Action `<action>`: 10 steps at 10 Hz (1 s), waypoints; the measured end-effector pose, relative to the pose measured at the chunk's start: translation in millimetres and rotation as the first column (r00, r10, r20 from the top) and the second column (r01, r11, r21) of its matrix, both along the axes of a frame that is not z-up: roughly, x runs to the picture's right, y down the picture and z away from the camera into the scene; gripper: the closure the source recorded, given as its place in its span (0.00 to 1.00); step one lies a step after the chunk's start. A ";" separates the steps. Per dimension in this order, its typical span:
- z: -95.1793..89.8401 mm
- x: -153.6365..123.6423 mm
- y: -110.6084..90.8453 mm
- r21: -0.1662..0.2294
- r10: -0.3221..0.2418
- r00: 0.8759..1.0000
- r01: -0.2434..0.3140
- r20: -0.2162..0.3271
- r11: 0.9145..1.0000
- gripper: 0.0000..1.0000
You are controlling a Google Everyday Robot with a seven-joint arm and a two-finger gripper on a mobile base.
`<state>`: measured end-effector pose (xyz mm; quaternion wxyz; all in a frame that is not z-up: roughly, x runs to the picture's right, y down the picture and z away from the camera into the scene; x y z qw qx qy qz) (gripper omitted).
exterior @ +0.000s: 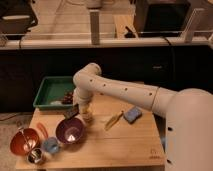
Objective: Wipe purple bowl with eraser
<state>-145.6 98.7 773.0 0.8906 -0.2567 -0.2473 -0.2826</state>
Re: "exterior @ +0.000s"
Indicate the purple bowl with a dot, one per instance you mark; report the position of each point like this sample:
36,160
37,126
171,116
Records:
70,131

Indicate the dark eraser block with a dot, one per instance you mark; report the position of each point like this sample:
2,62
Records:
72,112

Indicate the grey metal post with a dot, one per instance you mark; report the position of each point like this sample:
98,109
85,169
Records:
94,27

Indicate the orange red bowl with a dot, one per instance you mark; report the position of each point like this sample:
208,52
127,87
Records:
19,147

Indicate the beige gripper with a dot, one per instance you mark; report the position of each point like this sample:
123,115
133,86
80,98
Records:
83,99

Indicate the orange carrot toy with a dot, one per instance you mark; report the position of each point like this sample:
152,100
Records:
43,130

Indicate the blue sponge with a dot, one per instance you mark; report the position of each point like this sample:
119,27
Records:
132,115

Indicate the yellow green banana toy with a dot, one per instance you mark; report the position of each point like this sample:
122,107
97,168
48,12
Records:
114,119

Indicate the small steel cup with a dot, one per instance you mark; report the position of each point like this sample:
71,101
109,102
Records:
36,156

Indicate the metal spoon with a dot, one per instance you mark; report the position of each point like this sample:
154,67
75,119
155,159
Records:
21,130

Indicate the green plastic tray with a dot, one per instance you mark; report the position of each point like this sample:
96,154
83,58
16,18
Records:
53,88

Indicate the dark grapes toy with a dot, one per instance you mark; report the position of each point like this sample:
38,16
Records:
68,98

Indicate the white object in tray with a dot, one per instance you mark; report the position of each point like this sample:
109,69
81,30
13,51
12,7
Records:
56,103

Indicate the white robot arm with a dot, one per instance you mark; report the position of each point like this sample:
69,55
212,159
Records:
188,114

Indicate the black monitor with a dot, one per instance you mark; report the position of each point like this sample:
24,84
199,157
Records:
160,17

